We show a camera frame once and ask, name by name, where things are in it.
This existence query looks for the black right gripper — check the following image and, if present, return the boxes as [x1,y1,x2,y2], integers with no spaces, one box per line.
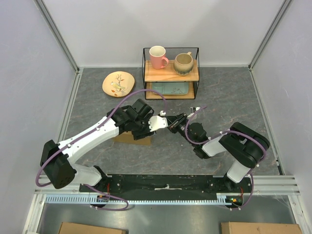
[166,112,195,146]

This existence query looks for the brown cardboard express box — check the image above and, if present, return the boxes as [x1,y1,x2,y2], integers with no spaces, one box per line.
[113,132,152,145]

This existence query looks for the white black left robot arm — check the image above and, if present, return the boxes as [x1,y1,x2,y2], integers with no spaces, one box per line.
[40,99,154,192]

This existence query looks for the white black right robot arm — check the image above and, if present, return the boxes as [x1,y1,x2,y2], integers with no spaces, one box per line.
[166,114,270,192]

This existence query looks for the cardboard box bottom left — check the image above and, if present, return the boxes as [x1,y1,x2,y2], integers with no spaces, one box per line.
[58,222,127,234]

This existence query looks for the cardboard box bottom right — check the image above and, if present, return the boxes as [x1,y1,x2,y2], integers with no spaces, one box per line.
[221,222,302,234]

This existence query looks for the teal rectangular ceramic tray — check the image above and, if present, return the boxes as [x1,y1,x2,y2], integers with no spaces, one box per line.
[152,82,189,95]

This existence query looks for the beige plate with bird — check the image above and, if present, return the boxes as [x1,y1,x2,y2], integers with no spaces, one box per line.
[102,71,135,98]

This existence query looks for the beige stoneware mug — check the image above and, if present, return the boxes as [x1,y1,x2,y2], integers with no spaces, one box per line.
[174,52,194,76]

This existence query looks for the pink ceramic mug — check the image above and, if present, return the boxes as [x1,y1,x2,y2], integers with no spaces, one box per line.
[149,46,169,70]

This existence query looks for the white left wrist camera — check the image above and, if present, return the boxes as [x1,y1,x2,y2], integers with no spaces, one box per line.
[148,111,168,132]

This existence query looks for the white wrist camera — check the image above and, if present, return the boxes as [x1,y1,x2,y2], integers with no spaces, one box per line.
[191,107,200,115]
[148,111,168,132]

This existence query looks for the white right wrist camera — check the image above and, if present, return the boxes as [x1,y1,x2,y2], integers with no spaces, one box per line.
[191,107,200,115]

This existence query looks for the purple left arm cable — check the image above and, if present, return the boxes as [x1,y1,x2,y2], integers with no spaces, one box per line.
[35,89,168,210]

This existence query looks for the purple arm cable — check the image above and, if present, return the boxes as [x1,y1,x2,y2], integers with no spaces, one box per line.
[185,105,268,213]
[35,89,168,210]

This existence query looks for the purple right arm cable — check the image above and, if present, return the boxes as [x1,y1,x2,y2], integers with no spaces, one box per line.
[185,105,268,213]

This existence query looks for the black wire wooden shelf rack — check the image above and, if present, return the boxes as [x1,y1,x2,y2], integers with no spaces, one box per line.
[142,47,200,99]

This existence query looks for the grey slotted cable duct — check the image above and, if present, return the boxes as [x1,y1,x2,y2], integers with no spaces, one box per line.
[45,194,239,205]

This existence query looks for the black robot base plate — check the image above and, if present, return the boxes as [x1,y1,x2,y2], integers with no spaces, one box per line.
[95,174,252,199]

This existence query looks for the aluminium frame rail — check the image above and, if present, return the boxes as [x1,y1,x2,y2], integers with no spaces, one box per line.
[34,0,80,74]

